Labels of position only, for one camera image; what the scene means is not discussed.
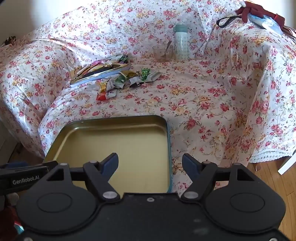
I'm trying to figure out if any yellow olive snack packet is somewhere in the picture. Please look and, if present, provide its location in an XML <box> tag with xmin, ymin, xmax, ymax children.
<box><xmin>119</xmin><ymin>70</ymin><xmax>137</xmax><ymax>80</ymax></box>

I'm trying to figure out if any leopard pattern candy packet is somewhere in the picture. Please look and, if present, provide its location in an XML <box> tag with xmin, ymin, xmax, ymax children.
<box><xmin>146</xmin><ymin>71</ymin><xmax>161</xmax><ymax>82</ymax></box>

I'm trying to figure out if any thin metal stick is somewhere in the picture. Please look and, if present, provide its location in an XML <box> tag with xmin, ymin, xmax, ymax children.
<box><xmin>195</xmin><ymin>25</ymin><xmax>216</xmax><ymax>58</ymax></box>

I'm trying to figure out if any dark red cloth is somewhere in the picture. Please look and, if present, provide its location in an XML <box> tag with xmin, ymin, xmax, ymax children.
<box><xmin>235</xmin><ymin>1</ymin><xmax>285</xmax><ymax>29</ymax></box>

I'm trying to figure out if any metal spoon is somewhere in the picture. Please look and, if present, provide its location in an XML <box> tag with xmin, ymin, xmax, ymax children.
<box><xmin>162</xmin><ymin>41</ymin><xmax>172</xmax><ymax>57</ymax></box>

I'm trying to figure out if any green Suibianguo packet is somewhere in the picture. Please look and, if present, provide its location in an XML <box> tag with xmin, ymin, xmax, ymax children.
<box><xmin>114</xmin><ymin>74</ymin><xmax>127</xmax><ymax>89</ymax></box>

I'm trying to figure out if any light blue plastic bag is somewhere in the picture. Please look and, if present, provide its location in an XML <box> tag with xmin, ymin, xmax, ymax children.
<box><xmin>247</xmin><ymin>13</ymin><xmax>283</xmax><ymax>36</ymax></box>

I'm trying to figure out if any green foil candy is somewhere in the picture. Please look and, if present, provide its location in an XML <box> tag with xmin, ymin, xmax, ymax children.
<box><xmin>140</xmin><ymin>68</ymin><xmax>151</xmax><ymax>82</ymax></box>

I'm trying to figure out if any white black text packet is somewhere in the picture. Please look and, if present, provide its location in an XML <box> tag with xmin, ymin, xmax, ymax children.
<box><xmin>128</xmin><ymin>76</ymin><xmax>145</xmax><ymax>88</ymax></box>

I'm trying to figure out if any floral sofa cover cloth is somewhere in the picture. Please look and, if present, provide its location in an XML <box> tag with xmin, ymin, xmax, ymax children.
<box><xmin>1</xmin><ymin>1</ymin><xmax>295</xmax><ymax>193</ymax></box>

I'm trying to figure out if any clear glass cup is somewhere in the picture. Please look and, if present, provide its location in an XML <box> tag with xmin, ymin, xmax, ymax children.
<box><xmin>152</xmin><ymin>45</ymin><xmax>174</xmax><ymax>62</ymax></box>

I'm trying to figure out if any grey hawthorn strip packet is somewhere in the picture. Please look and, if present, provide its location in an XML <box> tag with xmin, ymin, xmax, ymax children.
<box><xmin>106</xmin><ymin>77</ymin><xmax>125</xmax><ymax>91</ymax></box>

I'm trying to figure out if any snack-filled tin lid tray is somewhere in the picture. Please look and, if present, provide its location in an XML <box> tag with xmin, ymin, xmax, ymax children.
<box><xmin>70</xmin><ymin>54</ymin><xmax>130</xmax><ymax>87</ymax></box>

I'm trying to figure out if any mint green thermos bottle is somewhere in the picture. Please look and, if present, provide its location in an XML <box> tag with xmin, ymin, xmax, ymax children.
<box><xmin>174</xmin><ymin>24</ymin><xmax>189</xmax><ymax>60</ymax></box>

